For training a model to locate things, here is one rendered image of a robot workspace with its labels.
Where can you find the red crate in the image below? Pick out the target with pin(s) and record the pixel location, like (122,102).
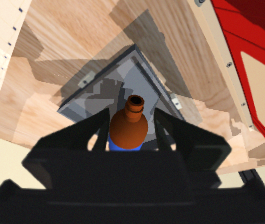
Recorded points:
(243,26)

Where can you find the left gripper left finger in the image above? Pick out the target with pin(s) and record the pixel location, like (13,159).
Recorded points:
(78,135)

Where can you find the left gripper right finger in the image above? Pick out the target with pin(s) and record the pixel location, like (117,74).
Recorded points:
(202,150)

